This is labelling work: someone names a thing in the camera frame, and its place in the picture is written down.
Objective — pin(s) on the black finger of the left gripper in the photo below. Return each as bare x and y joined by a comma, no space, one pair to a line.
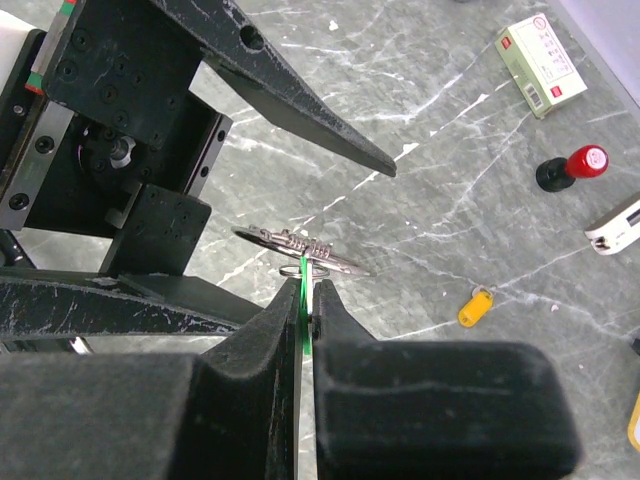
246,61
41,304

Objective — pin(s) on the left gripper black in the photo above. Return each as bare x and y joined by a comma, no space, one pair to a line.
101,136

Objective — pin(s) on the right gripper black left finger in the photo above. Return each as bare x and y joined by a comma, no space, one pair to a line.
231,412

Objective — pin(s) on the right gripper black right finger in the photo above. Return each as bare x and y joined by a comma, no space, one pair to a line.
399,409

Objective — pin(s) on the yellow tagged key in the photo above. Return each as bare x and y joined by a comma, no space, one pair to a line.
480,303

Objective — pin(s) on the green tagged key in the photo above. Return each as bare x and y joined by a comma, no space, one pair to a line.
306,300

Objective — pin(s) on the large silver keyring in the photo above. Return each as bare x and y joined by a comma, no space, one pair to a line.
296,246

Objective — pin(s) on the white green cardboard box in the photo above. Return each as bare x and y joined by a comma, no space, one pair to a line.
539,64

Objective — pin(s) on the red black stamp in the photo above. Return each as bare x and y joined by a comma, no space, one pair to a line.
560,173

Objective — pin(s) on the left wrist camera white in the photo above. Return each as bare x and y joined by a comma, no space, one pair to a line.
13,34

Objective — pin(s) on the small whiteboard yellow frame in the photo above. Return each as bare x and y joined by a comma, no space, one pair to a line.
633,434

